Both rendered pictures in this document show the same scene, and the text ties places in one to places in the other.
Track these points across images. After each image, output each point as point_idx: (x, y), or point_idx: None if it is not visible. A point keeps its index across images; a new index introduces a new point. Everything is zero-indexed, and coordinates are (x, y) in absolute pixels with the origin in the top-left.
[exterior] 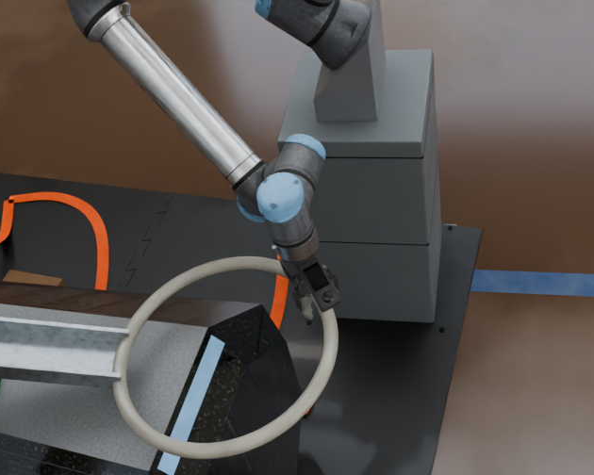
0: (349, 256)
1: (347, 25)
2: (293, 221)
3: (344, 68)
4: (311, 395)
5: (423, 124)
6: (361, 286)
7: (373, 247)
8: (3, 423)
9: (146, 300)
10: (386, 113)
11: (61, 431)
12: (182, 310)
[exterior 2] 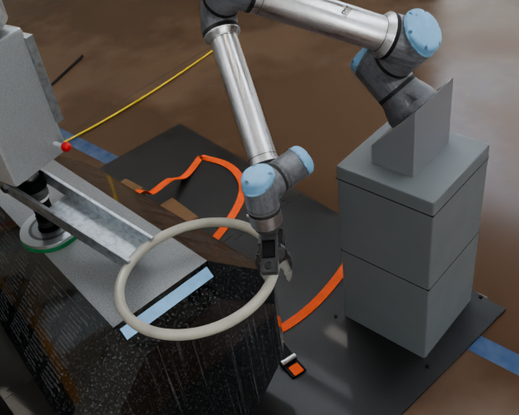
0: (371, 276)
1: (409, 98)
2: (257, 199)
3: (395, 128)
4: (222, 324)
5: (444, 193)
6: (376, 304)
7: (389, 276)
8: (61, 262)
9: (176, 225)
10: (423, 174)
11: (86, 281)
12: (211, 249)
